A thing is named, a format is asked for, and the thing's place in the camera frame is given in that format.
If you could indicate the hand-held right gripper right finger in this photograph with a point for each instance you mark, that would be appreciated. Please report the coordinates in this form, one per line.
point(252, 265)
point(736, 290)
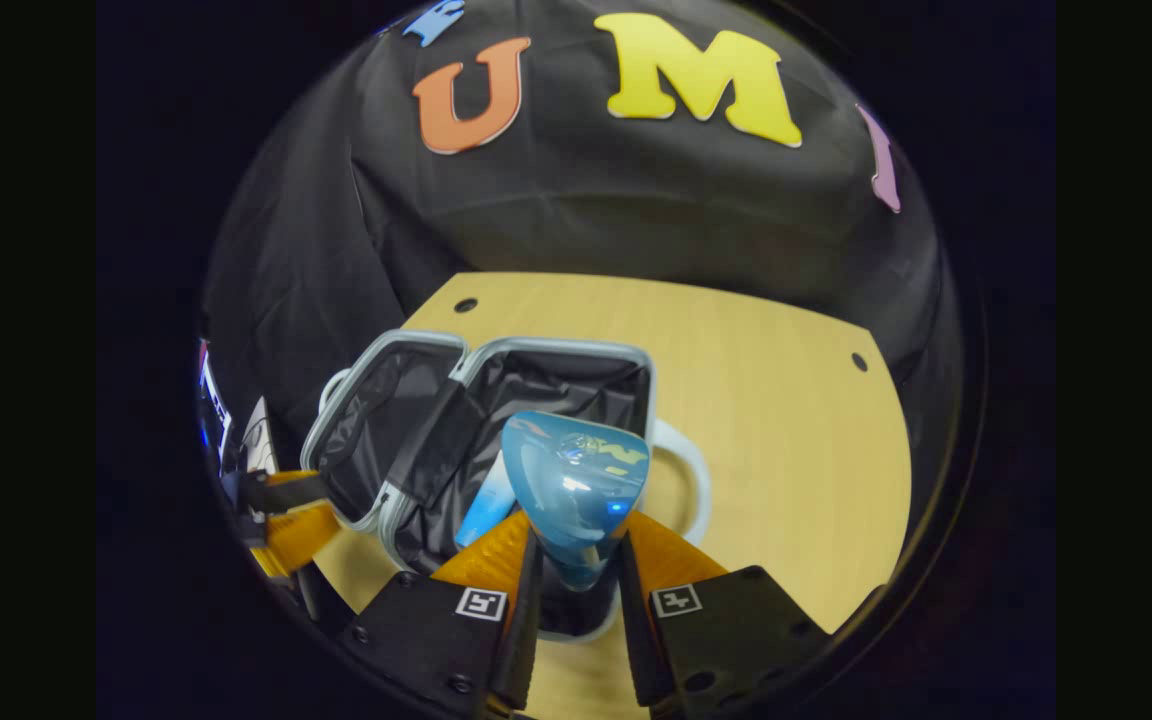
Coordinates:
point(636, 640)

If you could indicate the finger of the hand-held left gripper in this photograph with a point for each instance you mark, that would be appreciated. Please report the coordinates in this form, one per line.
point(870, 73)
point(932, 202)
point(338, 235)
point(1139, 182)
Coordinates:
point(286, 500)
point(286, 481)

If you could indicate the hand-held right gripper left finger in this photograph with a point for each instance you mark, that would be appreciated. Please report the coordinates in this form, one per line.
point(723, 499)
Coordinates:
point(521, 620)

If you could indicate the light blue suitcase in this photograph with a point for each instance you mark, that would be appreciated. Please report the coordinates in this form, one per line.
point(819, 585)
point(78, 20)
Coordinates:
point(406, 420)

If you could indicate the blue-green skincare bottle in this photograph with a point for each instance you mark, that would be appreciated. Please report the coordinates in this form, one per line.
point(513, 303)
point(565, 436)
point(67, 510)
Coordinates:
point(576, 490)

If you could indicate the black backdrop cloth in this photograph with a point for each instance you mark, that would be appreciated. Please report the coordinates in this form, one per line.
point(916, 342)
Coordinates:
point(576, 210)

